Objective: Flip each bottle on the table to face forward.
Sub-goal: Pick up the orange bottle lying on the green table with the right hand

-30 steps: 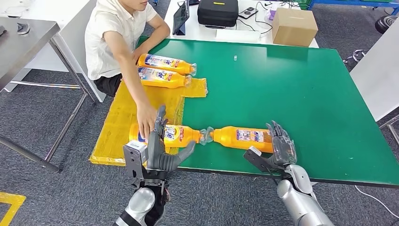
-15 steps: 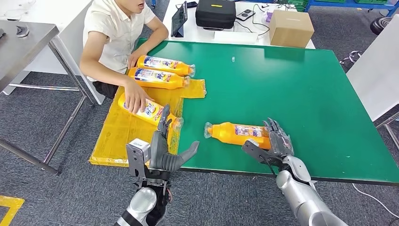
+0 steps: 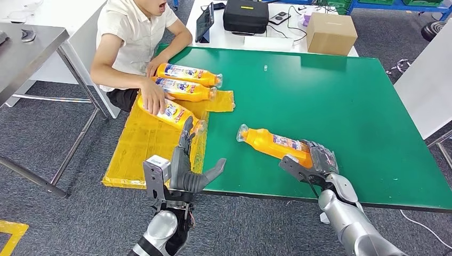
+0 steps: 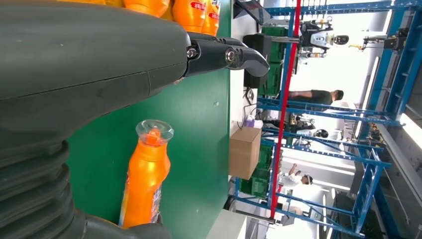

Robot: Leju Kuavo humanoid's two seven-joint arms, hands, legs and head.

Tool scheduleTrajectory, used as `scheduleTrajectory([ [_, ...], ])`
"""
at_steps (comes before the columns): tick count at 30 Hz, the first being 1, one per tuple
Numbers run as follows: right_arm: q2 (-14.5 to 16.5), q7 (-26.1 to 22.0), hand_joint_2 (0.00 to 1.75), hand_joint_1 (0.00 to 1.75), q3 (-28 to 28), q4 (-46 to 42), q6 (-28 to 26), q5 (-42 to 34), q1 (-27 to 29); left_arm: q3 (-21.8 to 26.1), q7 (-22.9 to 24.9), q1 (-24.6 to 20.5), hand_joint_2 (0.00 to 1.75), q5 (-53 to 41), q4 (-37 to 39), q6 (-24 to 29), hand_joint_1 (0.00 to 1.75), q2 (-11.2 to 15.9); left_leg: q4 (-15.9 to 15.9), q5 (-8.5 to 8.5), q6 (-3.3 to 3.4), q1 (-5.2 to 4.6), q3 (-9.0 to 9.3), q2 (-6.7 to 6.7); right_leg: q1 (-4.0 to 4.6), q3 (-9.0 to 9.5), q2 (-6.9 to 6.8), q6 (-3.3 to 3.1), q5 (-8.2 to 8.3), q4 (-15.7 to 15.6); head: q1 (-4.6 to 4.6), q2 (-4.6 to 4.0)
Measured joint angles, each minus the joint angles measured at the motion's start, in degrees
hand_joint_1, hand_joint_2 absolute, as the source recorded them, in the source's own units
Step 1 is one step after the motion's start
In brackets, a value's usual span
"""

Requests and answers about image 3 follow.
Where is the person's left hand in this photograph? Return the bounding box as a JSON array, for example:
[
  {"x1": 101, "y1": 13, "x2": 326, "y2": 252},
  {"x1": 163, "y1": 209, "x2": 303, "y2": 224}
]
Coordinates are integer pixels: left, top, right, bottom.
[{"x1": 146, "y1": 56, "x2": 171, "y2": 78}]

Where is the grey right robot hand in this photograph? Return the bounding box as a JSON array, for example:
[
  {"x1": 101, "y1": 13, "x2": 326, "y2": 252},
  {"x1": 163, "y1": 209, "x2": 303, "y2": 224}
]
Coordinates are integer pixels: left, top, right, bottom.
[{"x1": 300, "y1": 139, "x2": 340, "y2": 178}]

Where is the grey metal frame leg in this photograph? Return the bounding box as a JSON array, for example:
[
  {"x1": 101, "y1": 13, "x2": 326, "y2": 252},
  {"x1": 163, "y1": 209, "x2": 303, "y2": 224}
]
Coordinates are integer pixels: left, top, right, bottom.
[{"x1": 426, "y1": 130, "x2": 452, "y2": 170}]

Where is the orange detergent bottle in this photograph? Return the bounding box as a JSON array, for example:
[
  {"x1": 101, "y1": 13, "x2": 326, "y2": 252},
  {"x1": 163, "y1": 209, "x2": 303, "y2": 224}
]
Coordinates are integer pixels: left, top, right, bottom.
[
  {"x1": 136, "y1": 94, "x2": 208, "y2": 135},
  {"x1": 236, "y1": 124, "x2": 315, "y2": 170},
  {"x1": 156, "y1": 63, "x2": 223, "y2": 89},
  {"x1": 151, "y1": 77, "x2": 218, "y2": 103}
]

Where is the stainless steel table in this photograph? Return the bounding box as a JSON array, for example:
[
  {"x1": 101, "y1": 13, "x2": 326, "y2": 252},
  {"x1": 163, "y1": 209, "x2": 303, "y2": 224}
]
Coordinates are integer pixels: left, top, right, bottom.
[{"x1": 0, "y1": 21, "x2": 109, "y2": 198}]

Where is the brown cardboard box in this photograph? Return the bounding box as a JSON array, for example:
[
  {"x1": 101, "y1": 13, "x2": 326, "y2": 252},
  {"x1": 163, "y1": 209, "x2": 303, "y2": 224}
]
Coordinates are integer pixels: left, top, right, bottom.
[{"x1": 306, "y1": 12, "x2": 358, "y2": 57}]

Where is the green plastic crate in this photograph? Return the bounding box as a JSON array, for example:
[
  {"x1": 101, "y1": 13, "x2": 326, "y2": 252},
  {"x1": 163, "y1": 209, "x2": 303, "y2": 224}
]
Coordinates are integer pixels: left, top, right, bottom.
[{"x1": 326, "y1": 0, "x2": 352, "y2": 15}]

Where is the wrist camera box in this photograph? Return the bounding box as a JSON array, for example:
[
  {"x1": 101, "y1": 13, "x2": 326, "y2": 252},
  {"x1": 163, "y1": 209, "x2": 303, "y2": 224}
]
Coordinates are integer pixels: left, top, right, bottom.
[
  {"x1": 143, "y1": 155, "x2": 172, "y2": 202},
  {"x1": 279, "y1": 154, "x2": 313, "y2": 182}
]

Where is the yellow floor tape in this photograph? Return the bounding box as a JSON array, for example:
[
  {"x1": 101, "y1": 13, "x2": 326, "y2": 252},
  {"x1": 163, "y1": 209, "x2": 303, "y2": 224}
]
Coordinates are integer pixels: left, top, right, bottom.
[{"x1": 0, "y1": 220, "x2": 29, "y2": 256}]

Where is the white cable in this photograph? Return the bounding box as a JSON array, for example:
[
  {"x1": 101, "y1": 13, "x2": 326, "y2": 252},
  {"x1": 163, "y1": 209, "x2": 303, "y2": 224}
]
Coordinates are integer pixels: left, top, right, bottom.
[{"x1": 399, "y1": 210, "x2": 452, "y2": 250}]

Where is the person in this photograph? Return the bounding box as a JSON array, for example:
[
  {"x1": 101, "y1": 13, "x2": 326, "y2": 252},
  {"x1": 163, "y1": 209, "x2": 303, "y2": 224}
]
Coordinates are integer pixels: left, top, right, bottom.
[{"x1": 90, "y1": 0, "x2": 193, "y2": 116}]

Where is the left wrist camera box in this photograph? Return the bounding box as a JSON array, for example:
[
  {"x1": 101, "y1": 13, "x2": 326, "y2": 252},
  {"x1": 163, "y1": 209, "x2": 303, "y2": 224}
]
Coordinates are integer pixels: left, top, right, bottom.
[{"x1": 143, "y1": 155, "x2": 172, "y2": 202}]

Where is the person's right hand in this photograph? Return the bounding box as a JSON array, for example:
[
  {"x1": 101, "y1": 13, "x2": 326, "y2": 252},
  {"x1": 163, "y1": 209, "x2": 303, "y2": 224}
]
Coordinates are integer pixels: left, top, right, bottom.
[{"x1": 140, "y1": 78, "x2": 176, "y2": 116}]

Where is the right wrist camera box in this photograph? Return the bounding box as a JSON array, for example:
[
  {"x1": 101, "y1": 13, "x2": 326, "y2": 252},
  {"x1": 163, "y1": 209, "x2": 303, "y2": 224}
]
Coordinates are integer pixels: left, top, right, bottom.
[{"x1": 279, "y1": 154, "x2": 313, "y2": 182}]

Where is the black carrying case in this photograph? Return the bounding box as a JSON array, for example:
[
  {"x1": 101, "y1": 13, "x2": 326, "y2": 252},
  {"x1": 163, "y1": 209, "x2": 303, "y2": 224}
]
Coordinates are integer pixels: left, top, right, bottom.
[{"x1": 222, "y1": 0, "x2": 270, "y2": 35}]

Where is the black tablet on stand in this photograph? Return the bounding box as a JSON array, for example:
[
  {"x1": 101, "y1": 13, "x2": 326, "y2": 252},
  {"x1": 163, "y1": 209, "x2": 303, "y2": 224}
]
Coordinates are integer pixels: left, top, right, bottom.
[{"x1": 195, "y1": 3, "x2": 215, "y2": 44}]

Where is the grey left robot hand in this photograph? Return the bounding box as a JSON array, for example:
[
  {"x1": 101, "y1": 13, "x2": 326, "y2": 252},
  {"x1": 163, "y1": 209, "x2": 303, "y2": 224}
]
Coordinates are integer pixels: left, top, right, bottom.
[{"x1": 169, "y1": 116, "x2": 228, "y2": 194}]

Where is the coiled wire bundle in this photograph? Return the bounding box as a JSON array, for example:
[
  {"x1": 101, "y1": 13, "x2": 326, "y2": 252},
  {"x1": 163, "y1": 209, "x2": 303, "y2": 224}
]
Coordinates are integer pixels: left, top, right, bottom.
[{"x1": 385, "y1": 58, "x2": 415, "y2": 76}]

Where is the white board panel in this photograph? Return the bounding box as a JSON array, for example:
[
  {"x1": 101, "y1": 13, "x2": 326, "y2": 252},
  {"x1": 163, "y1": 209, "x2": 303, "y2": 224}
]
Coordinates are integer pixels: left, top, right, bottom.
[{"x1": 393, "y1": 18, "x2": 452, "y2": 140}]

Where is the yellow taped cardboard sheet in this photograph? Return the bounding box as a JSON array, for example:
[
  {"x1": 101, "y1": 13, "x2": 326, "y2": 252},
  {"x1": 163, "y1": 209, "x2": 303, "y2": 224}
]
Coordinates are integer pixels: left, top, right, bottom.
[{"x1": 101, "y1": 90, "x2": 236, "y2": 190}]

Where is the black round stool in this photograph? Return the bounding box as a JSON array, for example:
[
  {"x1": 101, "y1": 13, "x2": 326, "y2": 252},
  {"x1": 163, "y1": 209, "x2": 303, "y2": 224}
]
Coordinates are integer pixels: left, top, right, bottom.
[{"x1": 421, "y1": 20, "x2": 452, "y2": 42}]

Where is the black cable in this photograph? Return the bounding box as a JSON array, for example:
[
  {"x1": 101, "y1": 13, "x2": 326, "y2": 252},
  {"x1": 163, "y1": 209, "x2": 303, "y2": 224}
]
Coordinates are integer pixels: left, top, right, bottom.
[{"x1": 265, "y1": 4, "x2": 309, "y2": 42}]

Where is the small grey metal object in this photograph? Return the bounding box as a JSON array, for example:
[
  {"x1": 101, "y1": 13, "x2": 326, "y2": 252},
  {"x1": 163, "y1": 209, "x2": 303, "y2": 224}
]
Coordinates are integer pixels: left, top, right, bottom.
[{"x1": 20, "y1": 29, "x2": 37, "y2": 43}]

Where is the blue metal shelving rack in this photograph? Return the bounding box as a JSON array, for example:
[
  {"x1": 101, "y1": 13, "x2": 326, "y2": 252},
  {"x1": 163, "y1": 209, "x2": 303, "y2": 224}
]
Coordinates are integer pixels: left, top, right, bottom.
[{"x1": 348, "y1": 0, "x2": 452, "y2": 11}]

